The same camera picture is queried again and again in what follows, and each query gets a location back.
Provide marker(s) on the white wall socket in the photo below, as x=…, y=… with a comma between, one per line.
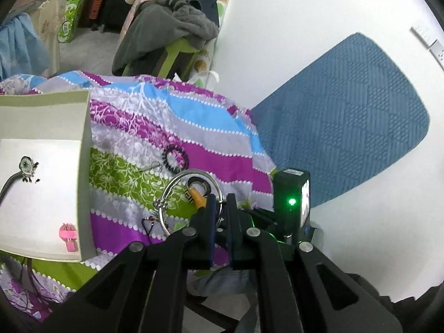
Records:
x=437, y=53

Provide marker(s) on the fruit print board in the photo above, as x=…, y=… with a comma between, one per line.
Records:
x=204, y=63

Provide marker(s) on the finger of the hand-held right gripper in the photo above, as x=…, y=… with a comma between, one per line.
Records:
x=258, y=218

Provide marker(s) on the white plastic bag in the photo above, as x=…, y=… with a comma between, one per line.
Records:
x=208, y=76

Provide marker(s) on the black suitcase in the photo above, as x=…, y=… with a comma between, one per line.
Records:
x=112, y=3

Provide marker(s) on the green plastic chair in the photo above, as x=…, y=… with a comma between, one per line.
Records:
x=177, y=50

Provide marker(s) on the colourful striped bedsheet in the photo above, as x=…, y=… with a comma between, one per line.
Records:
x=208, y=145

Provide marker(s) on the white cardboard box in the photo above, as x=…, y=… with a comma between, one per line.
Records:
x=41, y=215

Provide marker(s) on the person's grey trousers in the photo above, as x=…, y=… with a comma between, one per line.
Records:
x=225, y=281

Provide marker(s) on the silver hair pin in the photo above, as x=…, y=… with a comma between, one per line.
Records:
x=152, y=166

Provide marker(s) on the red striped suitcase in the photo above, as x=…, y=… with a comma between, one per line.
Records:
x=92, y=3

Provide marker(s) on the green carton box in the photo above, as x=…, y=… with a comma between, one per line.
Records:
x=69, y=20

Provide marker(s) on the light blue bed sheet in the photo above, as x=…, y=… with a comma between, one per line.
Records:
x=20, y=48

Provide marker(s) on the yellow striped hair clip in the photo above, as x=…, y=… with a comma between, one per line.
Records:
x=199, y=199

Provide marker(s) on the pink hair clip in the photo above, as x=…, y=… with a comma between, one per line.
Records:
x=69, y=237

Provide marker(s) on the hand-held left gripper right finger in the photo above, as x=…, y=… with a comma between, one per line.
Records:
x=230, y=246

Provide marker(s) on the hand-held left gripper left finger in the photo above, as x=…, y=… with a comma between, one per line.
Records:
x=210, y=236

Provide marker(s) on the silver bangle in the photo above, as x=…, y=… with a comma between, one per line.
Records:
x=163, y=205

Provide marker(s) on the cream embroidered cloth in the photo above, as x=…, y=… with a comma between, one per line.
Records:
x=48, y=31

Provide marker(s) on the pink garment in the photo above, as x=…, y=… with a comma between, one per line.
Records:
x=137, y=5

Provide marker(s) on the grey fleece garment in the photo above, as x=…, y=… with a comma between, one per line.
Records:
x=156, y=31

